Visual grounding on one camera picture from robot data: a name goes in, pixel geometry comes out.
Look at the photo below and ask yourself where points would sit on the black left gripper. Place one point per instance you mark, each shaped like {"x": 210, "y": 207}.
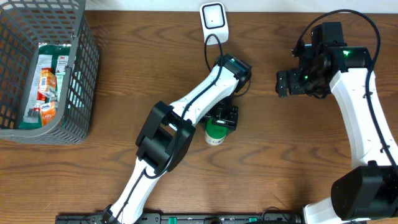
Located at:
{"x": 219, "y": 116}

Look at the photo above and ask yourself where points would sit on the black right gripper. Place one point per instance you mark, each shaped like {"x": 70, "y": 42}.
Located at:
{"x": 296, "y": 88}

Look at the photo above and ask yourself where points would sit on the green lidded white canister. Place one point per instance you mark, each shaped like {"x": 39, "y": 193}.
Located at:
{"x": 214, "y": 134}

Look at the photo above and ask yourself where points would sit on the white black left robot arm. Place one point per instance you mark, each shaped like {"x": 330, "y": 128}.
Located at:
{"x": 167, "y": 133}

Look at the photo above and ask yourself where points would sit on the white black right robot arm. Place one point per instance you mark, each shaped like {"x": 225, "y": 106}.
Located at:
{"x": 328, "y": 66}

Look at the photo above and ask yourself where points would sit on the white black barcode scanner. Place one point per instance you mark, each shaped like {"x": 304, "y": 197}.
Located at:
{"x": 214, "y": 21}

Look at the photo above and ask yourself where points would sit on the orange tissue packet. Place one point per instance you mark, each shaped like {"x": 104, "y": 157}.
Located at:
{"x": 48, "y": 112}

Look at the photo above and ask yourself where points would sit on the orange snack packet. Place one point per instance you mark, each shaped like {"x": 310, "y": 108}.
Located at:
{"x": 47, "y": 83}

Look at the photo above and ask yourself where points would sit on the white green flat package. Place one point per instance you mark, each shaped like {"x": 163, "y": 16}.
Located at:
{"x": 55, "y": 58}

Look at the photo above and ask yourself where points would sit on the grey plastic mesh basket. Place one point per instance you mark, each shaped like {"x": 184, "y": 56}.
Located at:
{"x": 24, "y": 26}

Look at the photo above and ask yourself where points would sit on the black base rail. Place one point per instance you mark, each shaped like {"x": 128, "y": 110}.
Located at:
{"x": 156, "y": 218}

